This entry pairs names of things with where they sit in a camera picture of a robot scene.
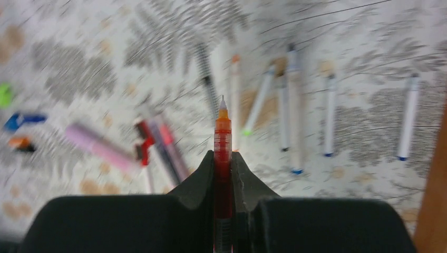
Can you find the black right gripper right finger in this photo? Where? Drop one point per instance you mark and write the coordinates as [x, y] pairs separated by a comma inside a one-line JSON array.
[[263, 221]]

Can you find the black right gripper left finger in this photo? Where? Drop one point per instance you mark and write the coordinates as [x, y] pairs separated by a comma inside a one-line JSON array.
[[179, 221]]

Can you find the red orange gel pen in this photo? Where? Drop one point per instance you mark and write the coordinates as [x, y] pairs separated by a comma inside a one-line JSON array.
[[222, 180]]

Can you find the white marker green cap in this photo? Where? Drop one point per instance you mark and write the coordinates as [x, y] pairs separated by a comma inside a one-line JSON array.
[[259, 100]]

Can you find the pink highlighter marker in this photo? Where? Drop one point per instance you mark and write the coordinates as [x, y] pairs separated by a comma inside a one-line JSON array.
[[89, 141]]

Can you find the purple pen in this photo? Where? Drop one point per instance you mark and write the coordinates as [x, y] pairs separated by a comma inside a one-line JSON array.
[[164, 153]]

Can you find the white marker orange cap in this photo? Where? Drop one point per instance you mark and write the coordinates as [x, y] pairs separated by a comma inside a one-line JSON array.
[[235, 82]]

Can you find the white marker blue eraser cap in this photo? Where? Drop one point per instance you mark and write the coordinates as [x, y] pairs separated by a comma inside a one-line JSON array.
[[330, 115]]

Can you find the black pen cap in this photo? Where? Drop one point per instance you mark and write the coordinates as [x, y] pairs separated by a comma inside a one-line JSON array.
[[26, 147]]

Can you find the orange pen cap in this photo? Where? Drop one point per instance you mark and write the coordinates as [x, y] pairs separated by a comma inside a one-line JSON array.
[[15, 141]]

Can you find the blue pen cap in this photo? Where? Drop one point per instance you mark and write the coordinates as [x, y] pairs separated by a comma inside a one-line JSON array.
[[18, 120]]

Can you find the green pen cap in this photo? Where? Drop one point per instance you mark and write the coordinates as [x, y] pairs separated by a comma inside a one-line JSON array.
[[6, 95]]

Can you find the white marker black cap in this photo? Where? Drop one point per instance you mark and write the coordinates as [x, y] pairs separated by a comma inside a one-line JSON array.
[[206, 77]]

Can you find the white marker red cap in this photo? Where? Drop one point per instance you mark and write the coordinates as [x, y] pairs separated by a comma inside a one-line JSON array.
[[173, 152], [144, 142]]

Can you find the floral patterned table mat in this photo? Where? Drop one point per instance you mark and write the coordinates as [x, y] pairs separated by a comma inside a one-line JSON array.
[[105, 62]]

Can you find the orange wooden compartment tray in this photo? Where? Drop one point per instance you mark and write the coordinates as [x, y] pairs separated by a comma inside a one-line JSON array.
[[430, 234]]

